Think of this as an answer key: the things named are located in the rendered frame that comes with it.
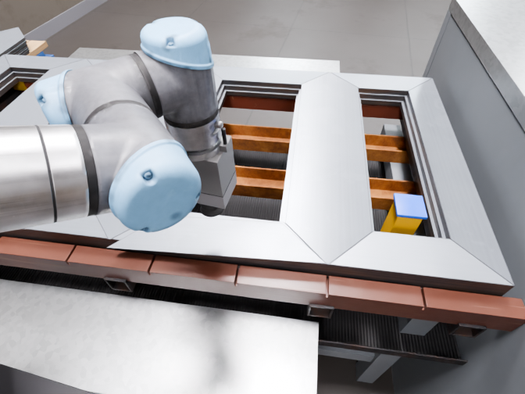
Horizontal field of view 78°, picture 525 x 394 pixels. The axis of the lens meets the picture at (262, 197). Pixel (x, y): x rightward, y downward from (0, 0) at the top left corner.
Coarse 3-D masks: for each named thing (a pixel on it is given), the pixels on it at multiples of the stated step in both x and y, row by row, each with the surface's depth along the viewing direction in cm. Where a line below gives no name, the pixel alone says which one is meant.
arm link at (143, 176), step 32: (0, 128) 22; (32, 128) 23; (64, 128) 24; (96, 128) 25; (128, 128) 26; (160, 128) 29; (0, 160) 20; (32, 160) 21; (64, 160) 22; (96, 160) 24; (128, 160) 24; (160, 160) 24; (0, 192) 20; (32, 192) 21; (64, 192) 23; (96, 192) 24; (128, 192) 24; (160, 192) 25; (192, 192) 27; (0, 224) 21; (32, 224) 23; (128, 224) 25; (160, 224) 27
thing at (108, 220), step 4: (100, 216) 70; (104, 216) 70; (108, 216) 70; (112, 216) 70; (100, 220) 70; (104, 220) 70; (108, 220) 69; (112, 220) 69; (116, 220) 69; (104, 224) 69; (108, 224) 69; (112, 224) 69; (116, 224) 69; (120, 224) 69; (128, 228) 68
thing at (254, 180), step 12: (240, 168) 100; (252, 168) 99; (264, 168) 99; (240, 180) 102; (252, 180) 102; (264, 180) 102; (276, 180) 102; (372, 180) 96; (384, 180) 95; (396, 180) 95; (240, 192) 97; (252, 192) 97; (264, 192) 96; (276, 192) 95; (372, 192) 98; (384, 192) 98; (396, 192) 98; (408, 192) 98; (372, 204) 93; (384, 204) 92
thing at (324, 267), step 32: (0, 96) 112; (224, 96) 107; (256, 96) 109; (288, 96) 107; (384, 96) 103; (416, 128) 91; (288, 160) 86; (416, 160) 85; (288, 192) 76; (192, 256) 67; (224, 256) 65; (448, 288) 62; (480, 288) 61
